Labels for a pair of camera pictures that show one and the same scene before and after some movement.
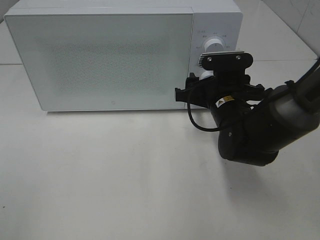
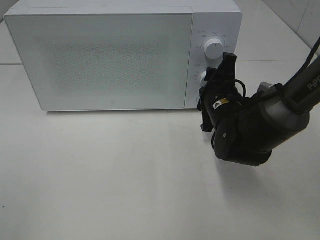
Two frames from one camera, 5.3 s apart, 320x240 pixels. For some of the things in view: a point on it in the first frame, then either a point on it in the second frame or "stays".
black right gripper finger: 183,95 → 207,125
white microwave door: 105,62 stays
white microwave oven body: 119,54 stays
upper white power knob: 213,45 stays
